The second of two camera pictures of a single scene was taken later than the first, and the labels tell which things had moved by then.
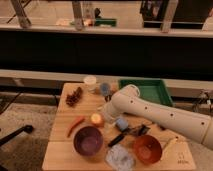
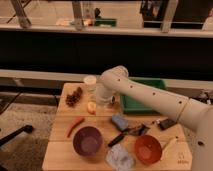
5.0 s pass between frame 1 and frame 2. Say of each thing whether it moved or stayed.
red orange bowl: stayed
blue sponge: stayed
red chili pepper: stayed
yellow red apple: moved
